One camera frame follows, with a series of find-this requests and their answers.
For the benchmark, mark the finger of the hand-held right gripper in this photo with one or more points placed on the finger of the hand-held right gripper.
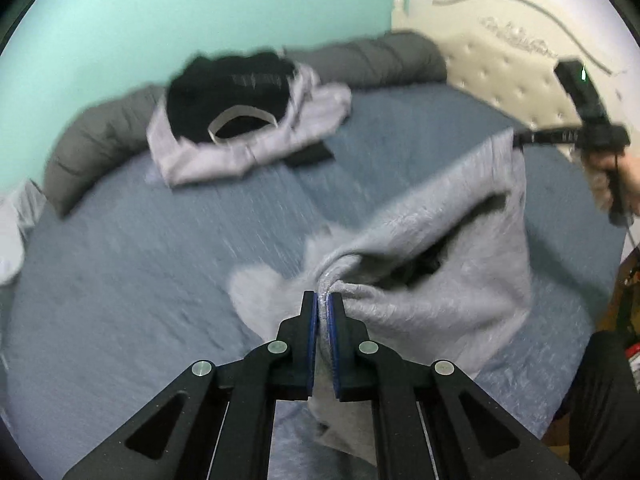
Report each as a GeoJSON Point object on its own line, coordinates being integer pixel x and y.
{"type": "Point", "coordinates": [547, 137]}

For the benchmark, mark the cream tufted headboard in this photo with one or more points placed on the cream tufted headboard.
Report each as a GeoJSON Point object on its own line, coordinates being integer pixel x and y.
{"type": "Point", "coordinates": [500, 65]}

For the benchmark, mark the black garment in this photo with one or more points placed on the black garment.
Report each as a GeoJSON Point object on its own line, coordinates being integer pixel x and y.
{"type": "Point", "coordinates": [225, 95]}

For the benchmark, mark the grey knit sweater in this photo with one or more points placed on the grey knit sweater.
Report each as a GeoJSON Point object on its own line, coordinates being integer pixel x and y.
{"type": "Point", "coordinates": [450, 240]}

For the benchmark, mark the person's right hand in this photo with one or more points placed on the person's right hand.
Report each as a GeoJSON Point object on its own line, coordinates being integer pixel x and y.
{"type": "Point", "coordinates": [597, 180]}

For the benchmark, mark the pale grey bed sheet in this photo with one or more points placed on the pale grey bed sheet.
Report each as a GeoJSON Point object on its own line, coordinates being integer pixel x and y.
{"type": "Point", "coordinates": [15, 230]}

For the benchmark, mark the person's black trouser leg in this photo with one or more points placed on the person's black trouser leg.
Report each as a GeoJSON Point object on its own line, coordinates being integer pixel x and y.
{"type": "Point", "coordinates": [607, 410]}

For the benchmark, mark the blue patterned bed cover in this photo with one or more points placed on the blue patterned bed cover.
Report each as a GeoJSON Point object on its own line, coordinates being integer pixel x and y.
{"type": "Point", "coordinates": [150, 270]}

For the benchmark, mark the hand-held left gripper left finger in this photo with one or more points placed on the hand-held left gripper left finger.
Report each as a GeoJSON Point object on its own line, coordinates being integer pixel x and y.
{"type": "Point", "coordinates": [311, 330]}

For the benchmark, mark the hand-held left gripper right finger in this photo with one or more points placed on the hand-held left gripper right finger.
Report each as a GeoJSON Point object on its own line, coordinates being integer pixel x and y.
{"type": "Point", "coordinates": [334, 340]}

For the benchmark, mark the light grey hoodie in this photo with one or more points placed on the light grey hoodie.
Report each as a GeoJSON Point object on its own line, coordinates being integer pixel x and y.
{"type": "Point", "coordinates": [300, 125]}

